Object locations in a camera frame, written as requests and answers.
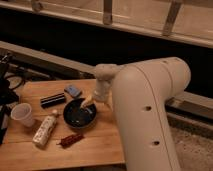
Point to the metal window railing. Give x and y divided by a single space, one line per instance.
187 21

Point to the blue sponge block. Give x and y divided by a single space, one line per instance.
73 91

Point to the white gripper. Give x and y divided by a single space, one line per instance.
100 93

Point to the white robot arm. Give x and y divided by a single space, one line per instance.
137 93

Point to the dried red chili pepper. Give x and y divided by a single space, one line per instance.
70 140

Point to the clear plastic cup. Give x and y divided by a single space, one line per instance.
23 113

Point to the dark ceramic bowl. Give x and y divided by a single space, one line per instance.
78 117

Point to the black rectangular box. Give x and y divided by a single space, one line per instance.
52 100

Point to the white plastic bottle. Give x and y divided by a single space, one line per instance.
42 135

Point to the black tripod stand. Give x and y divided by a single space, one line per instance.
7 96

